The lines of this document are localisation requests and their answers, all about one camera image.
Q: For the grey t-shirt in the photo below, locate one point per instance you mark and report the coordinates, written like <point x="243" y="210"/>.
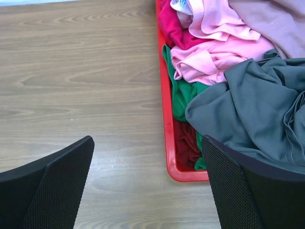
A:
<point x="258" y="111"/>

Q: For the dusty pink graphic t-shirt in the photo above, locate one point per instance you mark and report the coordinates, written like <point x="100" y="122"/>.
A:
<point x="281" y="21"/>

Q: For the magenta t-shirt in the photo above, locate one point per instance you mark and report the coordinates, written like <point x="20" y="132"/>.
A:
<point x="173" y="32"/>

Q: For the white printed t-shirt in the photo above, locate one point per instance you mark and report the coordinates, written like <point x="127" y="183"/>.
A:
<point x="181" y="6"/>

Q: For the red plastic bin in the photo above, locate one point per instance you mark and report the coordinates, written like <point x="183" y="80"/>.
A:
<point x="174" y="169"/>

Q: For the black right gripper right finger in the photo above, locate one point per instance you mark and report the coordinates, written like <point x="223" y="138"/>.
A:
<point x="250" y="194"/>

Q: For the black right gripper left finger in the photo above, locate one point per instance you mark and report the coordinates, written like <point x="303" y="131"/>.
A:
<point x="46" y="193"/>

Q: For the green t-shirt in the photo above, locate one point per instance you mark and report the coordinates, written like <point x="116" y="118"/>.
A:
<point x="182" y="93"/>

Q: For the light pink t-shirt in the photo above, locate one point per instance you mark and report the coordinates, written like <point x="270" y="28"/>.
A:
<point x="227" y="42"/>

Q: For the dark red t-shirt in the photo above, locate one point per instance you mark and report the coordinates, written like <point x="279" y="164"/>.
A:
<point x="187" y="151"/>

